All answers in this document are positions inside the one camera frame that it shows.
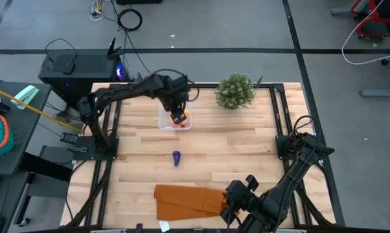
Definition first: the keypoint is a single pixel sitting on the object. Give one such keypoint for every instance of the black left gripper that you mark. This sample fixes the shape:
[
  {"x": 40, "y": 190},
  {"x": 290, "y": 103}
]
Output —
[{"x": 175, "y": 97}]

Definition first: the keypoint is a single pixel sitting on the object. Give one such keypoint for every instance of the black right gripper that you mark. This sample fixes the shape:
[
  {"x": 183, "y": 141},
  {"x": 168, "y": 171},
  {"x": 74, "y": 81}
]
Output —
[{"x": 237, "y": 194}]

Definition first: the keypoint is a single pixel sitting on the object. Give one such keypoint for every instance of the pink orange toy peach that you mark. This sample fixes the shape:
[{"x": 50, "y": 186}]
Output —
[{"x": 183, "y": 126}]

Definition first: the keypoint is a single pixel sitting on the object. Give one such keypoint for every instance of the small red toy strawberry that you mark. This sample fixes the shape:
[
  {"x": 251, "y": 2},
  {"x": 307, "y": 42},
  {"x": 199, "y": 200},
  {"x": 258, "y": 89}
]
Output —
[{"x": 175, "y": 127}]

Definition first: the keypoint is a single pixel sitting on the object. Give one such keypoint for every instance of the clear plastic tupperware container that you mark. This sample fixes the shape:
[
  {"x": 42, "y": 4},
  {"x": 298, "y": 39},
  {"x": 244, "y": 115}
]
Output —
[{"x": 162, "y": 123}]

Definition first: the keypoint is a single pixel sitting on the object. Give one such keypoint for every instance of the purple toy eggplant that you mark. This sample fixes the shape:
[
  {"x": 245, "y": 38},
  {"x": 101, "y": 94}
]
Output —
[{"x": 176, "y": 157}]

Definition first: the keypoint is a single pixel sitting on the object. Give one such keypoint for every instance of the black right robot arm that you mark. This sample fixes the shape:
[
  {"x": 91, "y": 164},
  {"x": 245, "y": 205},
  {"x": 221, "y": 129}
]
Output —
[{"x": 292, "y": 181}]

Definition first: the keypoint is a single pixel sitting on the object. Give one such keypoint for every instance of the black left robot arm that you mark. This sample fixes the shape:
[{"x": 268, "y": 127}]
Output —
[{"x": 123, "y": 90}]

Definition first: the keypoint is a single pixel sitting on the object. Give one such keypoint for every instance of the orange brown folded cloth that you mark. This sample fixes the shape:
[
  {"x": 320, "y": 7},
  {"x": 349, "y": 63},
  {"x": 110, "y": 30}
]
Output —
[{"x": 188, "y": 202}]

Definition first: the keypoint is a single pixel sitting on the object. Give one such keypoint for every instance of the small green potted plant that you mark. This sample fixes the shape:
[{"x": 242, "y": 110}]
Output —
[{"x": 235, "y": 90}]

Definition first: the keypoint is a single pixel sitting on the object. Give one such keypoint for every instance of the small white paper label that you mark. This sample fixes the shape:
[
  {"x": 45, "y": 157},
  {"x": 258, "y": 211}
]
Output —
[{"x": 164, "y": 225}]

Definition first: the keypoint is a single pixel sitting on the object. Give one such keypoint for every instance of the black wifi antenna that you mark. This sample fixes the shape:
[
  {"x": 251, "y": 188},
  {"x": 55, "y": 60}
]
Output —
[{"x": 112, "y": 50}]

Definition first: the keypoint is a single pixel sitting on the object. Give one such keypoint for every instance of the black computer tower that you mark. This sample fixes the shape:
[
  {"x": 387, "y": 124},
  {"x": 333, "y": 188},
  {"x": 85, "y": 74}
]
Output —
[{"x": 81, "y": 69}]

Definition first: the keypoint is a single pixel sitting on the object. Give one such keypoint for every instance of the black power adapter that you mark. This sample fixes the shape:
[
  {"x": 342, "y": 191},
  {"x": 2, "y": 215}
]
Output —
[{"x": 68, "y": 138}]

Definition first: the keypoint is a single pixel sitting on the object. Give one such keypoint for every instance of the small black box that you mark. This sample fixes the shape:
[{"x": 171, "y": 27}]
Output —
[{"x": 68, "y": 67}]

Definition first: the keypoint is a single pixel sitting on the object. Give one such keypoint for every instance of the flat black box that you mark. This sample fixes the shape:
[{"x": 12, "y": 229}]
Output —
[{"x": 138, "y": 1}]

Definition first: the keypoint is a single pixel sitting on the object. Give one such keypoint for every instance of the mint green stapler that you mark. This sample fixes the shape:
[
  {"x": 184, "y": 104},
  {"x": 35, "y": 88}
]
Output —
[{"x": 26, "y": 94}]

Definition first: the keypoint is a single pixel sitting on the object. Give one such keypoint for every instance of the black side table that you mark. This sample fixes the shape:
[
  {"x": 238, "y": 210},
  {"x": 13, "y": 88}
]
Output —
[{"x": 20, "y": 161}]

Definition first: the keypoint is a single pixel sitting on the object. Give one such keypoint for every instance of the grey metal bar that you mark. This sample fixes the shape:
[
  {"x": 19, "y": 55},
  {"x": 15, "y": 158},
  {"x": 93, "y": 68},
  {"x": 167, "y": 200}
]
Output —
[{"x": 379, "y": 93}]

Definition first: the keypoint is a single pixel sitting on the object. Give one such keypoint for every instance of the teal orange plastic object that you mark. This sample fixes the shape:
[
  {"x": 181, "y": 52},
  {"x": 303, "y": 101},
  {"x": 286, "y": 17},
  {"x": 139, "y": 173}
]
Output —
[{"x": 0, "y": 142}]

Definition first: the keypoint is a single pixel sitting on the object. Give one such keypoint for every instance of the red black cart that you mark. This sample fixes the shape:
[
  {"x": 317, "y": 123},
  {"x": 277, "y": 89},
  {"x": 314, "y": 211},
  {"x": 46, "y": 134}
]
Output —
[{"x": 373, "y": 32}]

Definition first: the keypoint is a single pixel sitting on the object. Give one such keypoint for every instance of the black metal table frame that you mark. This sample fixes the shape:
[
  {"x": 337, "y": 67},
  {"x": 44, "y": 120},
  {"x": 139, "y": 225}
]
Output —
[{"x": 208, "y": 86}]

